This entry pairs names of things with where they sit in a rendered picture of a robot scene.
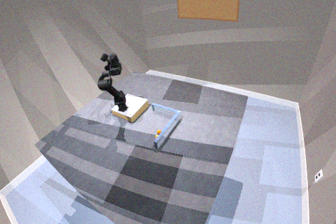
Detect blue-grey flat bar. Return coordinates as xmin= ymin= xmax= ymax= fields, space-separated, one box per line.
xmin=152 ymin=103 xmax=181 ymax=148

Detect clear light blue l-shaped low walls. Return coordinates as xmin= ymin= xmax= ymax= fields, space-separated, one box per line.
xmin=152 ymin=105 xmax=181 ymax=147

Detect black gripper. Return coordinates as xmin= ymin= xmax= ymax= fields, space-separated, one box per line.
xmin=100 ymin=53 xmax=112 ymax=65

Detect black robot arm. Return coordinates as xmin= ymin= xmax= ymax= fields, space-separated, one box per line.
xmin=97 ymin=53 xmax=128 ymax=112

